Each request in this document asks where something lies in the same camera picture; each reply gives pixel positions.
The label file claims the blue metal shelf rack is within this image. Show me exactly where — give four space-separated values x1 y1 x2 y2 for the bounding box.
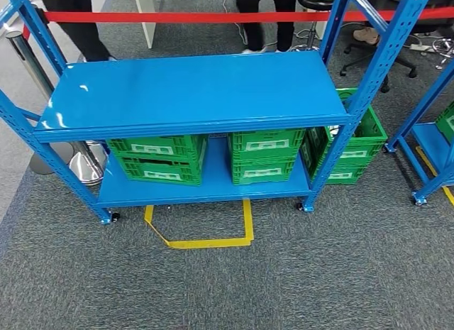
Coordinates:
0 0 435 226
383 60 454 207

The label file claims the black office chair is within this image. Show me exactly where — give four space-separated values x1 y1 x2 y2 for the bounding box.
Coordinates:
339 17 454 94

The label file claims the yellow floor tape marking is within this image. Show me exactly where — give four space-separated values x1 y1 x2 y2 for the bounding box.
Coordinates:
143 199 255 251

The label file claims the white desk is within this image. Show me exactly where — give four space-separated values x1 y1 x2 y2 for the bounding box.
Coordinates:
133 0 237 50

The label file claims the person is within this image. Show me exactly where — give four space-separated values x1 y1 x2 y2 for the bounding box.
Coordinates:
353 26 380 45
235 0 299 55
37 0 117 63

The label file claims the chrome stanchion post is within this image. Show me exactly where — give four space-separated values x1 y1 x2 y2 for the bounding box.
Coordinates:
5 31 108 187

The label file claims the green plastic crate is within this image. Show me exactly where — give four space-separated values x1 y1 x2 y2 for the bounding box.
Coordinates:
228 128 306 186
435 100 454 143
106 133 209 187
300 88 388 185

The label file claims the white floor cable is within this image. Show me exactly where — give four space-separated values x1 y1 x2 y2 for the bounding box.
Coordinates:
222 0 249 47

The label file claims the red barrier belt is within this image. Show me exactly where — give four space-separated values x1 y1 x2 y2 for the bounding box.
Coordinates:
21 7 454 41

